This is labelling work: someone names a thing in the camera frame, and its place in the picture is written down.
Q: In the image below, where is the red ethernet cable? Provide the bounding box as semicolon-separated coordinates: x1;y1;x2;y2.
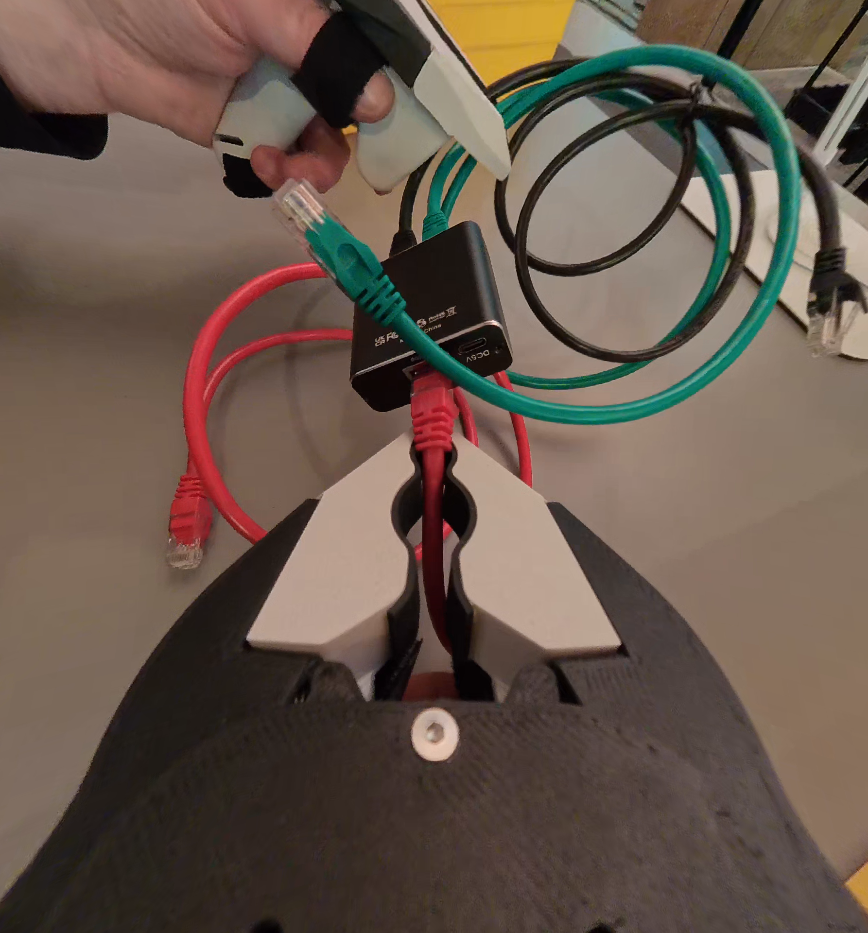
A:
166;264;533;653

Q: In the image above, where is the yellow plastic bin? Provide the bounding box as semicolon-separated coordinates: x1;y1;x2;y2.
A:
428;0;575;87

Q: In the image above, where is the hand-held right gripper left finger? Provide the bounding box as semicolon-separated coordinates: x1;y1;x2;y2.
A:
246;431;424;701

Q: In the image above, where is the person's left hand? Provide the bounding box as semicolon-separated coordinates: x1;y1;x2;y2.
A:
0;0;396;194

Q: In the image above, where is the brown wooden cabinet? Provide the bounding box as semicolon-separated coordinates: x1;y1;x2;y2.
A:
634;0;745;55

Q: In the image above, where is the black ethernet splitter box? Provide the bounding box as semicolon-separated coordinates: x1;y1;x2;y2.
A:
349;222;514;414

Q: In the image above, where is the green ethernet cable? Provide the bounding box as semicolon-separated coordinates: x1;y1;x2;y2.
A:
274;45;801;426

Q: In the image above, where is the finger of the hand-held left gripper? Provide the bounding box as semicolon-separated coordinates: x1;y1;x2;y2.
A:
396;0;513;181

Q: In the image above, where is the black ethernet cable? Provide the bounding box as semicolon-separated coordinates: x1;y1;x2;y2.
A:
390;58;868;363

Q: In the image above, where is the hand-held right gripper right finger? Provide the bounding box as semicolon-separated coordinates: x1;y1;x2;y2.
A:
443;439;622;702

